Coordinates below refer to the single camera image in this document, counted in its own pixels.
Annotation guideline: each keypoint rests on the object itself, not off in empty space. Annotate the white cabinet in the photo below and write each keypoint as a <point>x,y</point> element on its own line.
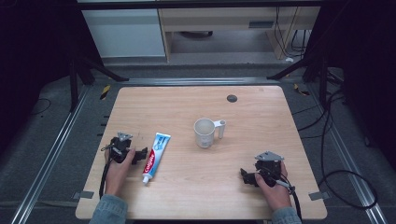
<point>124,31</point>

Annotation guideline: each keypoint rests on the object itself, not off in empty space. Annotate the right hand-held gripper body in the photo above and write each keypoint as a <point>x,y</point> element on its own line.
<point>269,165</point>

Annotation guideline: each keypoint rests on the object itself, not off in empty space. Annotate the grey tape piece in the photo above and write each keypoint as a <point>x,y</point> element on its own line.
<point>82,195</point>
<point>319,195</point>

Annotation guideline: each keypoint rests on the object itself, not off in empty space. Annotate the black metal stand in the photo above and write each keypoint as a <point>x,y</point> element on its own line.
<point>81,68</point>
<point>314,67</point>

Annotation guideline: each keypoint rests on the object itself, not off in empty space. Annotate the person's left hand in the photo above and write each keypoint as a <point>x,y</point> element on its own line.
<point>117,174</point>

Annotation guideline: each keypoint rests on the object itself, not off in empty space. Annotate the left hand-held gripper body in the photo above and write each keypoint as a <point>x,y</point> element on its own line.
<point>120,146</point>

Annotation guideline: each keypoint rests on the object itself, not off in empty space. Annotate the person's right hand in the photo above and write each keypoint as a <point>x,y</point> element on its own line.
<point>275,194</point>

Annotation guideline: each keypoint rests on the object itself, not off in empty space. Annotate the yellow and black tape strip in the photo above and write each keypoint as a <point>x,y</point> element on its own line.
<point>105,92</point>
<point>300,90</point>

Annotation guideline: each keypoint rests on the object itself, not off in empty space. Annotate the metal floor rail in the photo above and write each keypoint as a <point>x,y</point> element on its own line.
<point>46,161</point>
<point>345,155</point>
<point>199,81</point>

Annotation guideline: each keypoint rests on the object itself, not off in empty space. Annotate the blue and white toothpaste tube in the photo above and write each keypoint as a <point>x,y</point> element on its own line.
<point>155,155</point>

